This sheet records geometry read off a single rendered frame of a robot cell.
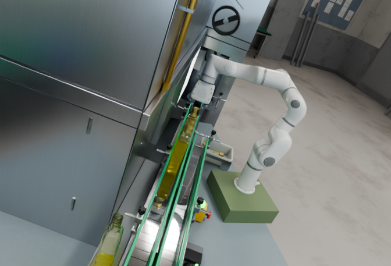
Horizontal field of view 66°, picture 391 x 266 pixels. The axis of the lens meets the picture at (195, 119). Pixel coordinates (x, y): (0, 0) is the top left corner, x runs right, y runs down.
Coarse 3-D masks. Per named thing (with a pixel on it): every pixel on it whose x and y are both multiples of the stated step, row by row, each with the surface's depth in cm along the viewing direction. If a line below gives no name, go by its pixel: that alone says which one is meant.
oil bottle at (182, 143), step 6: (180, 138) 144; (186, 138) 145; (180, 144) 145; (186, 144) 145; (174, 150) 147; (180, 150) 146; (174, 156) 149; (180, 156) 148; (174, 162) 150; (180, 162) 150; (168, 168) 152; (174, 168) 152
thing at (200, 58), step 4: (200, 48) 257; (204, 48) 261; (200, 52) 256; (204, 52) 255; (200, 56) 257; (204, 56) 257; (220, 56) 259; (224, 56) 253; (228, 56) 258; (196, 60) 259; (200, 60) 259; (196, 64) 261; (200, 64) 260; (196, 68) 262
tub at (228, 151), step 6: (204, 138) 202; (210, 144) 204; (216, 144) 203; (222, 144) 203; (210, 150) 204; (216, 150) 205; (222, 150) 204; (228, 150) 204; (216, 156) 188; (228, 156) 201
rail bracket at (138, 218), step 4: (140, 208) 109; (144, 208) 110; (140, 212) 109; (144, 212) 109; (128, 216) 111; (132, 216) 111; (136, 216) 111; (140, 216) 110; (136, 220) 111; (140, 220) 110; (136, 224) 112; (132, 228) 114; (136, 228) 113; (132, 232) 114; (136, 232) 113
